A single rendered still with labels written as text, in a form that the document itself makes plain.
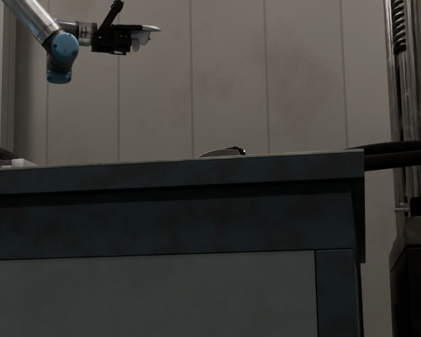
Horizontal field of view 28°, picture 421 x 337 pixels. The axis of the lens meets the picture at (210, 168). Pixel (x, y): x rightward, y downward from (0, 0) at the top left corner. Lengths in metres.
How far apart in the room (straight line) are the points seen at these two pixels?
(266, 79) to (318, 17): 0.43
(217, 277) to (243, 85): 3.35
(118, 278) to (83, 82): 3.51
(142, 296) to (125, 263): 0.05
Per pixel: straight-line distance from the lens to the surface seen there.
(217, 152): 1.77
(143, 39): 2.57
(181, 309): 1.14
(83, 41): 2.57
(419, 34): 1.93
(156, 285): 1.15
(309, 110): 4.38
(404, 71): 2.70
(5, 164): 2.23
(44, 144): 4.63
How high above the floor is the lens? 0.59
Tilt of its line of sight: 10 degrees up
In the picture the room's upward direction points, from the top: 1 degrees counter-clockwise
